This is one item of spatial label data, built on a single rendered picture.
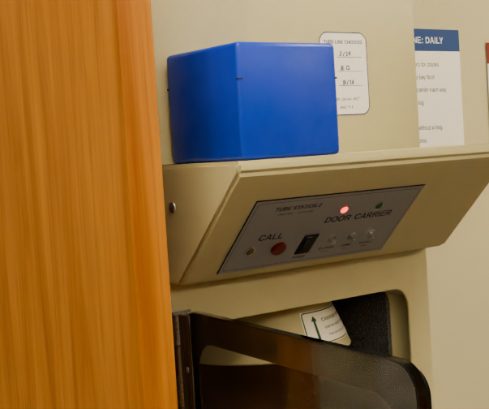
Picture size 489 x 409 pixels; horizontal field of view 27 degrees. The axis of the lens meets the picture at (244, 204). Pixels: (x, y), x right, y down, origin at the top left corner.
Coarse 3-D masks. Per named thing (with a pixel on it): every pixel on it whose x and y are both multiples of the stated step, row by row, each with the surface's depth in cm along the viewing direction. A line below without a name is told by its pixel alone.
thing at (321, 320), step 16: (320, 304) 100; (240, 320) 97; (256, 320) 97; (272, 320) 97; (288, 320) 97; (304, 320) 98; (320, 320) 99; (336, 320) 102; (320, 336) 98; (336, 336) 100
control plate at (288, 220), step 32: (352, 192) 85; (384, 192) 88; (416, 192) 91; (256, 224) 82; (288, 224) 84; (320, 224) 87; (352, 224) 90; (384, 224) 92; (256, 256) 86; (288, 256) 88; (320, 256) 91
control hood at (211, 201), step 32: (256, 160) 77; (288, 160) 79; (320, 160) 80; (352, 160) 82; (384, 160) 85; (416, 160) 87; (448, 160) 90; (480, 160) 93; (192, 192) 81; (224, 192) 77; (256, 192) 79; (288, 192) 81; (320, 192) 83; (448, 192) 94; (480, 192) 98; (192, 224) 81; (224, 224) 80; (416, 224) 96; (448, 224) 99; (192, 256) 81; (224, 256) 83; (352, 256) 94
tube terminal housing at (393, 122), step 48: (192, 0) 87; (240, 0) 90; (288, 0) 93; (336, 0) 97; (384, 0) 101; (192, 48) 87; (384, 48) 101; (384, 96) 101; (384, 144) 101; (192, 288) 87; (240, 288) 90; (288, 288) 93; (336, 288) 97; (384, 288) 101; (432, 384) 105
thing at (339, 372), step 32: (192, 320) 82; (224, 320) 78; (192, 352) 83; (224, 352) 78; (256, 352) 74; (288, 352) 70; (320, 352) 66; (352, 352) 63; (224, 384) 78; (256, 384) 74; (288, 384) 70; (320, 384) 66; (352, 384) 63; (384, 384) 60; (416, 384) 58
